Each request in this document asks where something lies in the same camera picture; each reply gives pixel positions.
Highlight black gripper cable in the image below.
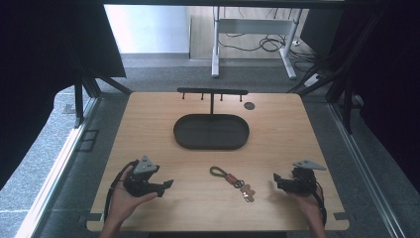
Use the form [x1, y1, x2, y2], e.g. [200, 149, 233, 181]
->
[311, 179, 329, 227]
[103, 160, 140, 223]

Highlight black key rack with tray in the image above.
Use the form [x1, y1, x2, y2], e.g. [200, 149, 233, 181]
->
[172, 86, 251, 151]

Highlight black floor cables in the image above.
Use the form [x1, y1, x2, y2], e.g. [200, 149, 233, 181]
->
[218, 8, 320, 72]

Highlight black metal stand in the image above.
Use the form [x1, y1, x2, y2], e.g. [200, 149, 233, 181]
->
[72, 70, 134, 129]
[286, 9, 366, 135]

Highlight person's right hand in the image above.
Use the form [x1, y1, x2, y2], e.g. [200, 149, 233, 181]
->
[287, 191, 326, 229]

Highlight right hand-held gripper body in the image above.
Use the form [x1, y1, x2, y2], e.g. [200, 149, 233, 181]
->
[282, 159, 328, 196]

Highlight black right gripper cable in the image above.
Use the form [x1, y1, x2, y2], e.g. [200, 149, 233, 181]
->
[311, 179, 329, 227]

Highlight keychain with green loop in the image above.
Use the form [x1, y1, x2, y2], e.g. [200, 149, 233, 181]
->
[209, 166, 257, 203]

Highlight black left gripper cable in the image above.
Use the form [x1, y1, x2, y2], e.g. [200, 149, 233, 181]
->
[103, 160, 140, 223]

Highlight person's left hand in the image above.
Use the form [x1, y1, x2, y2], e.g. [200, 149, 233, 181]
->
[106, 165, 159, 225]

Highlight white power strip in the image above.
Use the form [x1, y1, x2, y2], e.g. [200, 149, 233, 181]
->
[303, 73, 323, 88]

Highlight white desk frame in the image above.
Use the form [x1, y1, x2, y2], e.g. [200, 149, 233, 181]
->
[210, 5, 304, 80]

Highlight aluminium frame rail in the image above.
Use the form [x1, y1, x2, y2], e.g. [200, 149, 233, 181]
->
[13, 97, 102, 238]
[328, 98, 409, 238]

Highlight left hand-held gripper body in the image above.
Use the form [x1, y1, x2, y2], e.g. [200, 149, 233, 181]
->
[123, 155, 165, 198]

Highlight black curtain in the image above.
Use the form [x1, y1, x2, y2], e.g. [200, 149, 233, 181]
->
[298, 0, 420, 194]
[0, 0, 127, 191]

